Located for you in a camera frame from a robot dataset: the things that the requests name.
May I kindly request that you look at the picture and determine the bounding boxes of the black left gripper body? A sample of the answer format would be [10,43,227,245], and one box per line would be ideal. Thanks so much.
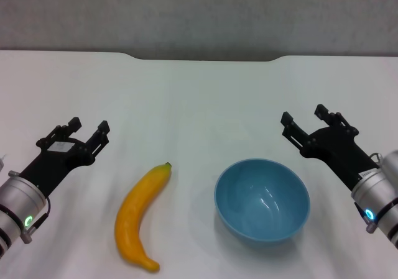
[21,137,95,198]

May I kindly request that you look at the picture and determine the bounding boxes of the yellow banana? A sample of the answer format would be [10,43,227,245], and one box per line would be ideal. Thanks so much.
[114,162,174,273]

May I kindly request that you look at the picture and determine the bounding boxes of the blue bowl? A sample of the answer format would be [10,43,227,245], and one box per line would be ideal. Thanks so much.
[213,158,311,242]

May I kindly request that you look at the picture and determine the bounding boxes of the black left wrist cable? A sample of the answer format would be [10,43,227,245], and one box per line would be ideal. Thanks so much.
[20,196,51,245]

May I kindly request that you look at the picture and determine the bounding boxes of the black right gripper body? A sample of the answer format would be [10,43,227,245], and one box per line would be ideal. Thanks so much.
[300,126,382,192]

